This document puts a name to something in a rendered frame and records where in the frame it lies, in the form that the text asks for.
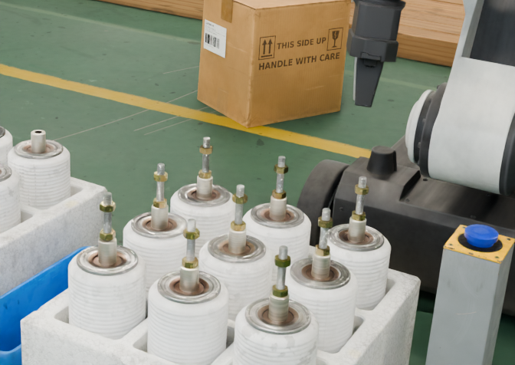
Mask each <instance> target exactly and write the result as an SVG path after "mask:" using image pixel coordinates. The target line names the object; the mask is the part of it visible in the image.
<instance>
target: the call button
mask: <svg viewBox="0 0 515 365"><path fill-rule="evenodd" d="M464 236H465V238H466V239H467V242H468V243H469V244H471V245H473V246H476V247H479V248H489V247H491V246H493V245H494V243H496V242H497V240H498V236H499V234H498V232H497V231H496V230H495V229H493V228H491V227H490V226H487V225H478V224H476V225H469V226H468V227H466V228H465V230H464Z"/></svg>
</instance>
